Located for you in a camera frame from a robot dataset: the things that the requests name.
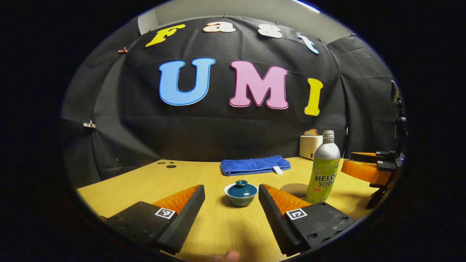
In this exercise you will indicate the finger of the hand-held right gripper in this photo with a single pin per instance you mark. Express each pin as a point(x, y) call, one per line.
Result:
point(364, 171)
point(364, 156)

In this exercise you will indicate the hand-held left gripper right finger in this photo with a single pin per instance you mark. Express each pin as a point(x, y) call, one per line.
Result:
point(276, 222)

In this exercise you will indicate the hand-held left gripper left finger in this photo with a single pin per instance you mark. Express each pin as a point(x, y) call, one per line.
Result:
point(185, 218)

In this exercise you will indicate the round brown coaster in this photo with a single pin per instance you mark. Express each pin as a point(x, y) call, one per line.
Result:
point(293, 190)

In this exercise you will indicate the silver green-label water bottle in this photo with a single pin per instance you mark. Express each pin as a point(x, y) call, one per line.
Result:
point(322, 171)

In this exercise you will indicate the teal and white teacup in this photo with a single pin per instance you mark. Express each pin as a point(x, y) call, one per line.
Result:
point(240, 201)

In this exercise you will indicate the white toaster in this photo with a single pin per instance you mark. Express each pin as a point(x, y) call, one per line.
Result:
point(309, 147)

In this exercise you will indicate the toast slice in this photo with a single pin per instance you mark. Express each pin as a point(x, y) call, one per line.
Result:
point(311, 132)

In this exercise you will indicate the blue folded towel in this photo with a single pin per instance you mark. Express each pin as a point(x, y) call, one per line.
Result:
point(251, 165)

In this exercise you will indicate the black backdrop cloth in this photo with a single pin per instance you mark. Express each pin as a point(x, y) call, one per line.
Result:
point(218, 138)

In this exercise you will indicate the white cloth clip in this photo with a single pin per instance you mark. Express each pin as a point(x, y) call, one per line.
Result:
point(89, 124)

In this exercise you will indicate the orange cloth clip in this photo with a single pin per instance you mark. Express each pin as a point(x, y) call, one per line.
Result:
point(122, 50)

